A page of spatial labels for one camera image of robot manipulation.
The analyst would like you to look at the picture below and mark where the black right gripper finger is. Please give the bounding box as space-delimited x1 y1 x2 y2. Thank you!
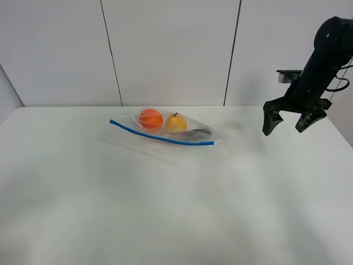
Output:
295 107 327 133
262 97 285 135

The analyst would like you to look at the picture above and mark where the orange fruit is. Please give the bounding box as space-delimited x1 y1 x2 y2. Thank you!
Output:
138 109 163 130

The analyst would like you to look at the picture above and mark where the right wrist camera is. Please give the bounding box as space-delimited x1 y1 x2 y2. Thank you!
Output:
276 70 302 83

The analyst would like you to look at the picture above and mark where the yellow pear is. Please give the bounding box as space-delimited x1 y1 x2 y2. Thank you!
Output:
164 113 188 134

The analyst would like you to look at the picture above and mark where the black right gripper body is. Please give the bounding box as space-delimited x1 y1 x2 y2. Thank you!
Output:
284 70 333 113

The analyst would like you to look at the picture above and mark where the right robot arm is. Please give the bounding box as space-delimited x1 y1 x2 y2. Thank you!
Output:
263 17 352 136

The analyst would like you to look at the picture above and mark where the clear blue-zip plastic bag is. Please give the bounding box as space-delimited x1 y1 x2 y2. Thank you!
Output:
109 107 220 146

